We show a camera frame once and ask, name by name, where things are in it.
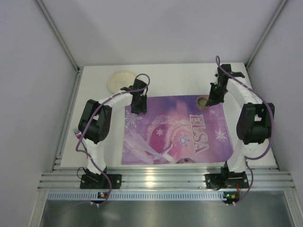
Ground small metal cup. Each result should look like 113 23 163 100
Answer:
196 96 209 110

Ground cream round plate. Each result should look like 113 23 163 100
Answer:
107 70 136 94

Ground purple Elsa placemat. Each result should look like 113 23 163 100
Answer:
121 95 233 165

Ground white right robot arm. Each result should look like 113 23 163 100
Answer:
206 64 275 173

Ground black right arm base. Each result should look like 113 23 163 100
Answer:
205 172 249 191

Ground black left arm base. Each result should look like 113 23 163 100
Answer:
80 174 122 189

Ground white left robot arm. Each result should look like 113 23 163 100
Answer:
76 79 149 175

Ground silver purple fork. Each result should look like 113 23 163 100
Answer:
72 128 82 140

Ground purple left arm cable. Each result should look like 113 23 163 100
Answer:
75 73 151 204

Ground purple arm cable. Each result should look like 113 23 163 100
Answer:
75 73 151 204
214 55 275 201

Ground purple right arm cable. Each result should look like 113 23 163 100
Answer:
214 55 275 201

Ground aluminium mounting rail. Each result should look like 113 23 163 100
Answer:
38 166 295 191

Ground white slotted cable duct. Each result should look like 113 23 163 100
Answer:
47 191 239 201

